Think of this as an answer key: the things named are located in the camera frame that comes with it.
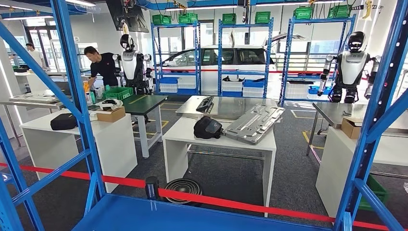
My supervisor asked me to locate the ceiling light strip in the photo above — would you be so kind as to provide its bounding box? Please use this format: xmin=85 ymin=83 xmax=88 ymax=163
xmin=64 ymin=0 xmax=96 ymax=7
xmin=2 ymin=15 xmax=54 ymax=21

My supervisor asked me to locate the yellow hanging hook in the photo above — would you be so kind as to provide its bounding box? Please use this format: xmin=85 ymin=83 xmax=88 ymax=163
xmin=363 ymin=0 xmax=373 ymax=20

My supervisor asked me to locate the white cabinet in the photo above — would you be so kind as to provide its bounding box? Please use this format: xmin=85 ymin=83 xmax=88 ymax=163
xmin=14 ymin=71 xmax=50 ymax=94

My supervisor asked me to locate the stainless steel workbench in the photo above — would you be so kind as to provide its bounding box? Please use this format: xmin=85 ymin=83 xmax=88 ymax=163
xmin=175 ymin=95 xmax=283 ymax=161
xmin=306 ymin=102 xmax=408 ymax=179
xmin=0 ymin=92 xmax=72 ymax=147

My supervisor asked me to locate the cardboard box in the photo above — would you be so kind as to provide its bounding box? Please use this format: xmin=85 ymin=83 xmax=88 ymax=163
xmin=341 ymin=118 xmax=362 ymax=140
xmin=96 ymin=106 xmax=126 ymax=123

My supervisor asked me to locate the black hanging monitor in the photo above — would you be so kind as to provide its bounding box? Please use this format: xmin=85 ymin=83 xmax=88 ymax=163
xmin=105 ymin=0 xmax=150 ymax=33

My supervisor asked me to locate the person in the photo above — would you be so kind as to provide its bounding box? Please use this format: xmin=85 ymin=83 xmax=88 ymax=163
xmin=83 ymin=46 xmax=119 ymax=90
xmin=25 ymin=42 xmax=45 ymax=69

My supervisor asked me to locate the white car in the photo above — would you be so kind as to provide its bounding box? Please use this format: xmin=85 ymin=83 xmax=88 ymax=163
xmin=158 ymin=33 xmax=311 ymax=95

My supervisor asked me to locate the white headset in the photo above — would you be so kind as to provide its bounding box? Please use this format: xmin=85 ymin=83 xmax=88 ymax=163
xmin=95 ymin=98 xmax=124 ymax=111

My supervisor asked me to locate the blue plastic bin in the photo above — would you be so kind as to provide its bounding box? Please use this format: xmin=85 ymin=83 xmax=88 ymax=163
xmin=308 ymin=85 xmax=334 ymax=95

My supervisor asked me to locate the blue lidded bin stack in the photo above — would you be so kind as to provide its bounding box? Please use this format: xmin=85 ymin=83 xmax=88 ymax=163
xmin=159 ymin=77 xmax=179 ymax=94
xmin=242 ymin=79 xmax=265 ymax=98

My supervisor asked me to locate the black zip pouch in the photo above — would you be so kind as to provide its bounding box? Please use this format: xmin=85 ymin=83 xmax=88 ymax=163
xmin=50 ymin=113 xmax=79 ymax=131

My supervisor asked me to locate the white black humanoid robot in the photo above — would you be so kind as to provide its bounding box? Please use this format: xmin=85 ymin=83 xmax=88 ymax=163
xmin=317 ymin=31 xmax=382 ymax=104
xmin=112 ymin=34 xmax=154 ymax=95

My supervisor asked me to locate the white panel table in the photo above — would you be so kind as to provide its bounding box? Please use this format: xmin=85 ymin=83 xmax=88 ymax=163
xmin=162 ymin=116 xmax=277 ymax=218
xmin=315 ymin=126 xmax=408 ymax=219
xmin=19 ymin=109 xmax=138 ymax=194

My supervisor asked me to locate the green topped table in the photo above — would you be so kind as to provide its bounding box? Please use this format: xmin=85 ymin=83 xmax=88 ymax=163
xmin=90 ymin=94 xmax=168 ymax=159

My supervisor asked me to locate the white bin stack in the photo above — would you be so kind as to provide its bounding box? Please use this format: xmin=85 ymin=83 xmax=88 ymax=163
xmin=222 ymin=80 xmax=243 ymax=92
xmin=178 ymin=76 xmax=198 ymax=89
xmin=285 ymin=82 xmax=310 ymax=100

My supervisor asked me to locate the blue steel shelf rack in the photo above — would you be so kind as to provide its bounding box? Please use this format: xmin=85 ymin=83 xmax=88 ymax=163
xmin=279 ymin=14 xmax=357 ymax=106
xmin=217 ymin=17 xmax=275 ymax=99
xmin=150 ymin=21 xmax=202 ymax=95
xmin=0 ymin=0 xmax=408 ymax=231

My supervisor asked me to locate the black barrier post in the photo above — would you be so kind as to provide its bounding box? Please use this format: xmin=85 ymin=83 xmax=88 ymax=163
xmin=145 ymin=176 xmax=160 ymax=201

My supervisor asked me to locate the red barrier belt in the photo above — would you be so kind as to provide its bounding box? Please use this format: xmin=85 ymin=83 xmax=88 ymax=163
xmin=0 ymin=162 xmax=390 ymax=231

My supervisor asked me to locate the black ribbed plastic part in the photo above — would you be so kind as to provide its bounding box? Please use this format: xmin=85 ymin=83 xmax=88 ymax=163
xmin=196 ymin=96 xmax=215 ymax=113

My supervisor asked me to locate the silver metal plate part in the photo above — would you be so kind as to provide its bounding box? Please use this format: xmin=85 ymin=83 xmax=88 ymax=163
xmin=9 ymin=93 xmax=61 ymax=103
xmin=223 ymin=103 xmax=286 ymax=145

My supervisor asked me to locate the black welding helmet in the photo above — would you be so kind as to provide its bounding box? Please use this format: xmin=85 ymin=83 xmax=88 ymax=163
xmin=193 ymin=115 xmax=223 ymax=140

